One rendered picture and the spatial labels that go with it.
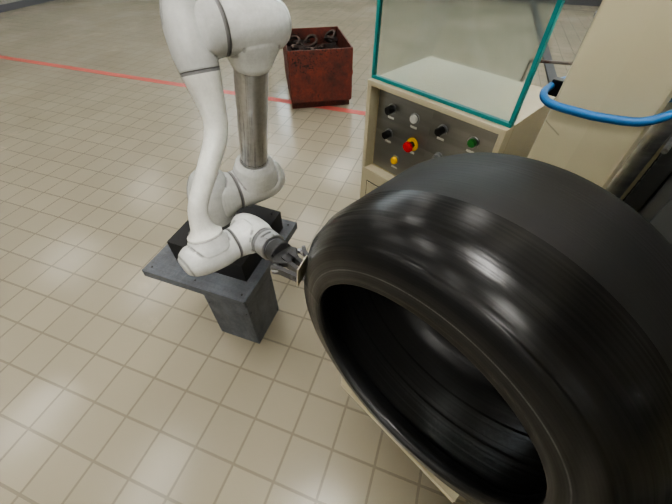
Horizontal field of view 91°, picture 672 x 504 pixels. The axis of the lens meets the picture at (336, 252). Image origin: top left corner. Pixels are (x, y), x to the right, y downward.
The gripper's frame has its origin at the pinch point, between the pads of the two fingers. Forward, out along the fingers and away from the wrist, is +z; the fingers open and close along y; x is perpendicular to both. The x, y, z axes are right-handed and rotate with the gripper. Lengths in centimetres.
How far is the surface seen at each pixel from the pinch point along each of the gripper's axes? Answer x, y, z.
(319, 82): 34, 223, -261
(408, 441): 9.5, -11.9, 40.0
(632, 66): -49, 28, 43
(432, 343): 14.1, 12.9, 29.1
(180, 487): 99, -67, -33
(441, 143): -12, 69, -8
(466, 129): -18, 69, 0
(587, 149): -37, 28, 42
